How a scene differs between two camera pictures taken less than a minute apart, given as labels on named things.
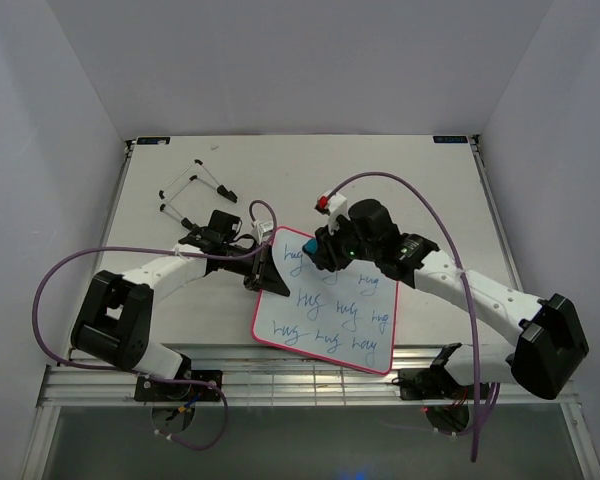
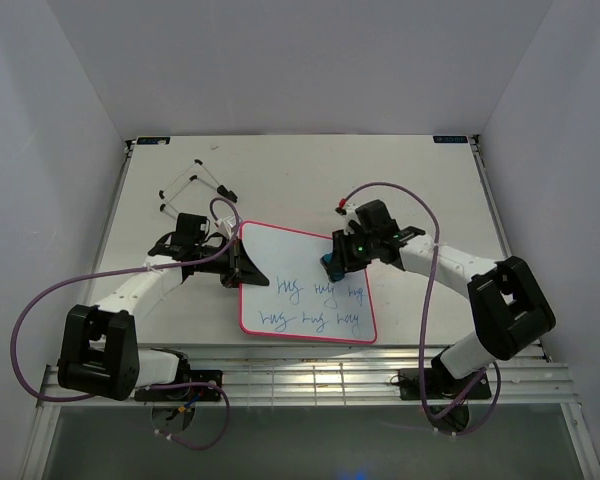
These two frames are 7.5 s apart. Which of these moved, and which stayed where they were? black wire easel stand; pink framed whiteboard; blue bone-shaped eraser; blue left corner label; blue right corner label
Moved: pink framed whiteboard; blue bone-shaped eraser
Stayed: blue right corner label; blue left corner label; black wire easel stand
